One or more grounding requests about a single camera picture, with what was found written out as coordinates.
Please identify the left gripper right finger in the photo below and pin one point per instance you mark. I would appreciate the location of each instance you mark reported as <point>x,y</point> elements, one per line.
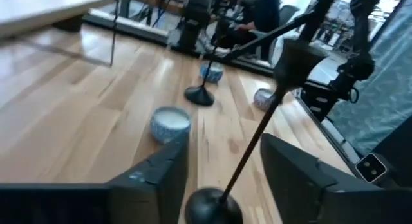
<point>305,192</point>

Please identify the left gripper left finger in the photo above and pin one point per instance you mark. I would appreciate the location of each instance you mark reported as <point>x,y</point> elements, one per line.
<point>145,198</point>

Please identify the short black candlestick holder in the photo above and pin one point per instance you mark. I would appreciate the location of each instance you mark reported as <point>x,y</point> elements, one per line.
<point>212,208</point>
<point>199,96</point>

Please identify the blue patterned candle tin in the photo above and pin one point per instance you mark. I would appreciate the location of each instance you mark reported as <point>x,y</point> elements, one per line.
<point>170,121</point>
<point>215,75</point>

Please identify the red patterned candle tin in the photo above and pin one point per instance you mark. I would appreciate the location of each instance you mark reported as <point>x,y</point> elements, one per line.
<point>262,100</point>

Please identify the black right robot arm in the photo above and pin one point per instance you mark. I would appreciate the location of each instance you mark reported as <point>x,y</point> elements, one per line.
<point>360,66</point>

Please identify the grey office chair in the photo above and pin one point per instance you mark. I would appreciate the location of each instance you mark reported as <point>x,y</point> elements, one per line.
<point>288,14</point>

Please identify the person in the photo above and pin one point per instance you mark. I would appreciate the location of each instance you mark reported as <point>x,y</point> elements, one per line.
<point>264,14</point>

